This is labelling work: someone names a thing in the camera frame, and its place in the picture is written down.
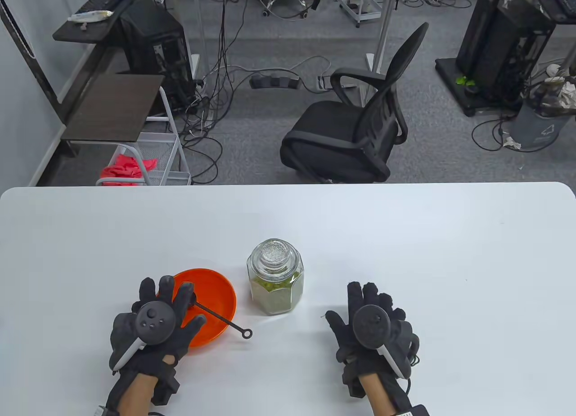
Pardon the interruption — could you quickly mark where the black metal frame post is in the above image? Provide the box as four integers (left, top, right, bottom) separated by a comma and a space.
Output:
0, 0, 64, 125

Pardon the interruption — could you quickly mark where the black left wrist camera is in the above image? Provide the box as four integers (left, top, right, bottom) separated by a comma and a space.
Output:
152, 355, 180, 406

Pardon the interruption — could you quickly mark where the black power strip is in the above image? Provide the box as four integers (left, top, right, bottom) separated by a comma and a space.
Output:
250, 73, 301, 90

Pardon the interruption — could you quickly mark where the black cable bundle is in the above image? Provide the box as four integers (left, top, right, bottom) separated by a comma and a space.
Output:
180, 0, 249, 185

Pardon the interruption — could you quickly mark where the white wire basket cart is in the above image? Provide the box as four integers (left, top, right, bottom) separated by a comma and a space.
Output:
95, 87, 192, 186

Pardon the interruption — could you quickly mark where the black office chair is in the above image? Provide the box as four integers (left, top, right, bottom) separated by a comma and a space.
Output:
280, 22, 429, 183

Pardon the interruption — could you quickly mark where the black white left controller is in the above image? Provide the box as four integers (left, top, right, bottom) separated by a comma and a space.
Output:
112, 301, 177, 372

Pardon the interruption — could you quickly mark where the glass jar lid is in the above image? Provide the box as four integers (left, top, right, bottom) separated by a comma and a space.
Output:
252, 239, 300, 277

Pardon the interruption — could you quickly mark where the grey trash bin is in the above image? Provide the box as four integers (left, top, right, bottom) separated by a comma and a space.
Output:
508, 76, 576, 149

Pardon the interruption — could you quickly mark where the black looped floor cable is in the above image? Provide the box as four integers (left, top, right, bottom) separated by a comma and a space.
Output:
472, 115, 528, 152

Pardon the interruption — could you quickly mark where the glass jar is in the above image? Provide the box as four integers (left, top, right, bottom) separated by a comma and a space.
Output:
247, 239, 305, 316

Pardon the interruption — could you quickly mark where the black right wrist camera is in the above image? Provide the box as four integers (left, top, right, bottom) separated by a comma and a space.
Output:
341, 363, 366, 398

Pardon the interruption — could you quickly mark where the dark wooden side table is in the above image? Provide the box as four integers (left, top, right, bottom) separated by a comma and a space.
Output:
61, 73, 166, 143

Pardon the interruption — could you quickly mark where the red cloth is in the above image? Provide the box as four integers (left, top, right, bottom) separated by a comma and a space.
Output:
100, 153, 158, 186

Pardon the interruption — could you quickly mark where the black floor platform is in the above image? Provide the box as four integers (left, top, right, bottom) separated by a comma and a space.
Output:
435, 58, 531, 116

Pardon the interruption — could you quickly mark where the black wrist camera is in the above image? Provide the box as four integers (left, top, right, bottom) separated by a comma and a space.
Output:
341, 363, 366, 398
152, 355, 180, 406

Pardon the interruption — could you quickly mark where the white desk frame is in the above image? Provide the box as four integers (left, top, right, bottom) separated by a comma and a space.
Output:
160, 0, 435, 108

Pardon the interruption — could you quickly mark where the tall black computer case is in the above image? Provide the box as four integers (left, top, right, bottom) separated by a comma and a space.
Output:
455, 0, 556, 104

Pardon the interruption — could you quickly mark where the green mung beans heap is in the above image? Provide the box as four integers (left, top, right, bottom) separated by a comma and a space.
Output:
250, 277, 303, 314

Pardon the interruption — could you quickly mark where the person's left forearm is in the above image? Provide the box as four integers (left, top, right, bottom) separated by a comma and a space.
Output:
118, 372, 158, 416

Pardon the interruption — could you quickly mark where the chair wheel base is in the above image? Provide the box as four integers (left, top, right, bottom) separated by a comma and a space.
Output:
261, 0, 312, 20

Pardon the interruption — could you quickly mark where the person's right forearm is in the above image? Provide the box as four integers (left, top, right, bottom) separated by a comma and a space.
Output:
358, 373, 401, 416

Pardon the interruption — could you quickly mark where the silver plastic packet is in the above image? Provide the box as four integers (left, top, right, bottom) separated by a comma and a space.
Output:
67, 10, 114, 22

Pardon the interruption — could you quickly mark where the black white controller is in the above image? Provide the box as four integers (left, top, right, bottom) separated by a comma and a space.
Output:
352, 304, 412, 380
112, 301, 177, 372

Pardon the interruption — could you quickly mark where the person's left hand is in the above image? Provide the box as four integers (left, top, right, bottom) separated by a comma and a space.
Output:
109, 276, 207, 383

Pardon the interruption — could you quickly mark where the dark wooden desk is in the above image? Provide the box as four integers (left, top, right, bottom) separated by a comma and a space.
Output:
53, 0, 151, 43

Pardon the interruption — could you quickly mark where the black measuring scoop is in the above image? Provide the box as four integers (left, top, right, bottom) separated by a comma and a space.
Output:
188, 295, 253, 340

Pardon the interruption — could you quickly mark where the black white right controller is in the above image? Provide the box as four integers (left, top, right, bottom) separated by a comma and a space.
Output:
352, 304, 412, 380

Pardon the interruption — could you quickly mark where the white floor socket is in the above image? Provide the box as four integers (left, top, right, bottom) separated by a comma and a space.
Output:
317, 76, 356, 91

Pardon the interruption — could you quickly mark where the metal wheeled cart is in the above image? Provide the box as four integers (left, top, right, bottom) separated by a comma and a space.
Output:
338, 0, 393, 28

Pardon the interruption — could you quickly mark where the orange bowl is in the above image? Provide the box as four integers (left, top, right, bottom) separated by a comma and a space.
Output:
172, 268, 237, 348

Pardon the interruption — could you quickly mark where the person's right hand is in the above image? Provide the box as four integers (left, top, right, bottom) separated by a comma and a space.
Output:
325, 281, 421, 380

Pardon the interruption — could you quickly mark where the black computer tower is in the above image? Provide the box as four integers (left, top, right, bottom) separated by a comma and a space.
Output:
118, 2, 195, 115

